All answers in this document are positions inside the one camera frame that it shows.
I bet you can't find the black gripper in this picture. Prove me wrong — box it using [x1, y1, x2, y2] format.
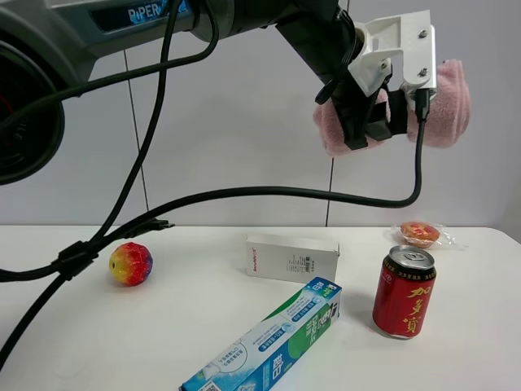
[275, 8, 407, 149]

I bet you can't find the pink towel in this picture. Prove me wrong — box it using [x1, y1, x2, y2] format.
[313, 59, 471, 157]

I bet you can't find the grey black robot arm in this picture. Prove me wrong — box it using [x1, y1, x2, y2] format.
[1, 1, 408, 184]

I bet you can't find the wrapped egg tart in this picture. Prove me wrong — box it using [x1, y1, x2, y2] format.
[390, 221, 468, 251]

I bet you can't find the white cardboard box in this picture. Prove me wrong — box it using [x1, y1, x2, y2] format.
[245, 234, 340, 283]

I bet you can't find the red drink can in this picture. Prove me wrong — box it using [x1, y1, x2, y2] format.
[372, 245, 436, 339]

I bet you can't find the blue green toothpaste box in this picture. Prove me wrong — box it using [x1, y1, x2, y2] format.
[179, 277, 342, 391]

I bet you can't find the rainbow spiky ball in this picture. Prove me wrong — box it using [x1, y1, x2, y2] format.
[108, 242, 153, 286]

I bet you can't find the black camera cable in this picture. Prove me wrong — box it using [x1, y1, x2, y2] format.
[0, 87, 431, 367]

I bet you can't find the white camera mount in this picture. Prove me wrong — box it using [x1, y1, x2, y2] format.
[348, 10, 437, 99]

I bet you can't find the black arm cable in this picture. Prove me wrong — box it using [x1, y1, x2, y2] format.
[0, 0, 229, 282]

